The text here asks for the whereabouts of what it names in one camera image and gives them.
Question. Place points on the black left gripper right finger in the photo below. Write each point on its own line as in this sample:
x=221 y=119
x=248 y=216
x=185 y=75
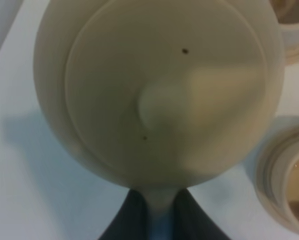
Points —
x=190 y=222

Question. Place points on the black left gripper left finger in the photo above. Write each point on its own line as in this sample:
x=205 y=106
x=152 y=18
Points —
x=132 y=221

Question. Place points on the beige teapot with lid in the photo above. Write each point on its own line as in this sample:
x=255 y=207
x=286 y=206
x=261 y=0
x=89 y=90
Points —
x=159 y=95

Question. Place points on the near beige teacup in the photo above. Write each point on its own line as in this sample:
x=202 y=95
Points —
x=276 y=176

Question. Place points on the beige teacup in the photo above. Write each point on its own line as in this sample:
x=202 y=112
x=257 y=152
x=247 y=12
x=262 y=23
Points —
x=276 y=176
x=287 y=14

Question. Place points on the far beige teacup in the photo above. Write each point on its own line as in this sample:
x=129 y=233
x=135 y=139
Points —
x=287 y=14

